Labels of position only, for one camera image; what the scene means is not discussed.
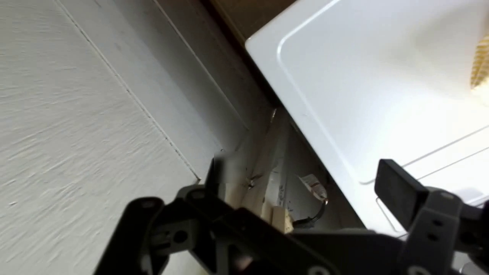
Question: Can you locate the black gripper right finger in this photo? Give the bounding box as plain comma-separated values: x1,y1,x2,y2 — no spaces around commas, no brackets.
373,157,489,275

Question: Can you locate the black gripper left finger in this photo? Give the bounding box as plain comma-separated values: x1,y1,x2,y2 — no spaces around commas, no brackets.
93,156,333,275

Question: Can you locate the white top-load washing machine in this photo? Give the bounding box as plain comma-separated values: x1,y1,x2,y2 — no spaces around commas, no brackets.
243,0,489,238

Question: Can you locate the small metal chain latch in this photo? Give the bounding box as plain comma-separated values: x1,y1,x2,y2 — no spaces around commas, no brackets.
219,148,257,191

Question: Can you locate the white wall plug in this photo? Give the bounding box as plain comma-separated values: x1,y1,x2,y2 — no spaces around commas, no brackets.
296,172,332,221

